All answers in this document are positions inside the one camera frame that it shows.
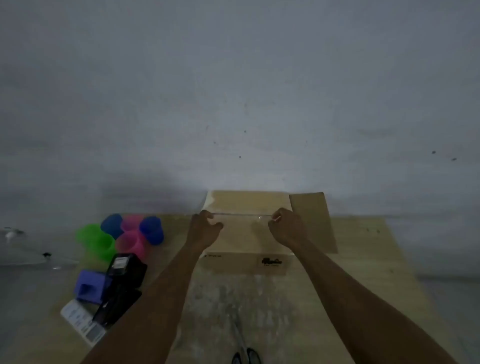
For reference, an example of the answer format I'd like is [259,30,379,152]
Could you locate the person's left hand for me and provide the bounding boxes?
[187,209,225,251]

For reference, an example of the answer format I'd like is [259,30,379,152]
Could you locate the person's right hand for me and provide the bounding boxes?
[267,207,309,251]

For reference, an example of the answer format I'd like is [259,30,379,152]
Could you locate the brown cardboard box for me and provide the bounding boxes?
[197,190,338,277]

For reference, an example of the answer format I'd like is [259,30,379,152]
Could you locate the blue plastic cup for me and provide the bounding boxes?
[100,213,125,240]
[139,216,165,247]

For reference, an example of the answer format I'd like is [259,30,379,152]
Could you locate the black case with white label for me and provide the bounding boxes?
[106,253,148,290]

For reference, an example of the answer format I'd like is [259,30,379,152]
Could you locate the green plastic cup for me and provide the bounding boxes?
[88,232,116,263]
[74,223,104,251]

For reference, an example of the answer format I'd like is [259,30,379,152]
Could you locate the black rectangular pouch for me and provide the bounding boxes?
[91,283,143,328]

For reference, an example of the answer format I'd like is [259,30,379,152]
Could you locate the purple plastic holder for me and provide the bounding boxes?
[73,269,113,305]

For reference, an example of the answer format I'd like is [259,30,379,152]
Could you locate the white remote control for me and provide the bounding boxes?
[59,298,108,348]

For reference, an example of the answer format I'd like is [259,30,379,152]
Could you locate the person's right forearm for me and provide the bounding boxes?
[290,239,460,364]

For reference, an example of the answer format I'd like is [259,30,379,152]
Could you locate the person's left forearm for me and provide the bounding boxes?
[80,239,212,364]

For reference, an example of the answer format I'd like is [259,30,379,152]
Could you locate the black handled scissors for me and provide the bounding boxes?
[231,347,262,364]

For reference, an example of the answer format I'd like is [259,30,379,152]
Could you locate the white floor cable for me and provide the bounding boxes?
[0,234,80,269]

